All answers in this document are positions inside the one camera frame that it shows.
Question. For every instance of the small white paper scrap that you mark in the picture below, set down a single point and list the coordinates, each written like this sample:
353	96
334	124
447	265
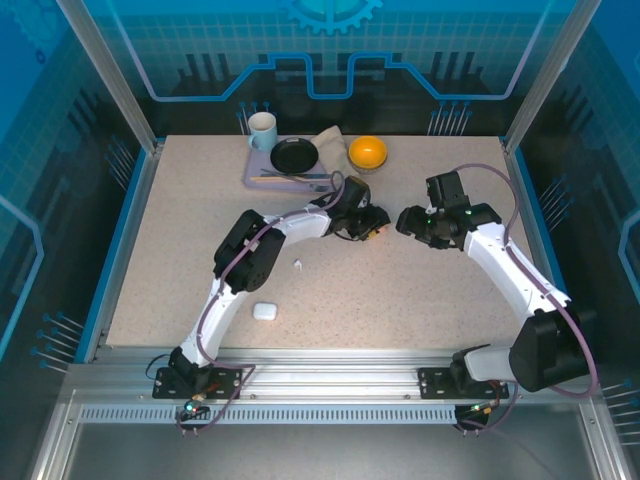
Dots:
298	265

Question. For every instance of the white earbud charging case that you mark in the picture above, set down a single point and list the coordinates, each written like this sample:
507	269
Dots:
265	310

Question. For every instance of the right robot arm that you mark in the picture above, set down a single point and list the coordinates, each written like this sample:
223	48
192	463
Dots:
495	280

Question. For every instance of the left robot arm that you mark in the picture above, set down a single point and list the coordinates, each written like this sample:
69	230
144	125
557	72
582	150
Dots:
220	315

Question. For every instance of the patterned bowl yellow inside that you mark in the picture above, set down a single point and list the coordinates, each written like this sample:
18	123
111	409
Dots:
367	152

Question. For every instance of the folded grey-green cloth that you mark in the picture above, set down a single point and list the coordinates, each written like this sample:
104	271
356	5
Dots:
340	160

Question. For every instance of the chopsticks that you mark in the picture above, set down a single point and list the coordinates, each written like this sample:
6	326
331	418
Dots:
315	175

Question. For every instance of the black plate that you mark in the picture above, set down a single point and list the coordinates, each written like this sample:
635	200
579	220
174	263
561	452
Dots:
294	156

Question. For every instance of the blue table edge strip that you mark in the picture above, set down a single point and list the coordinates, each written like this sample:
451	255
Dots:
547	250
116	255

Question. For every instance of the lavender serving tray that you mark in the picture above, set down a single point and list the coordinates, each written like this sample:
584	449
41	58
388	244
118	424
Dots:
257	167

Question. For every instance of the light blue mug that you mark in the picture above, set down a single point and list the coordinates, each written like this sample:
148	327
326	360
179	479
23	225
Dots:
262	130

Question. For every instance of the aluminium front rail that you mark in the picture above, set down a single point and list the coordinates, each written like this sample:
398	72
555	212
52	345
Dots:
330	375

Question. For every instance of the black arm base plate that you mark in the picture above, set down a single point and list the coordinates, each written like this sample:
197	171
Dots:
430	382
230	382

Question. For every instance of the aluminium frame post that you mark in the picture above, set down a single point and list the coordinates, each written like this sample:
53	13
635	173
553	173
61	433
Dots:
115	85
550	75

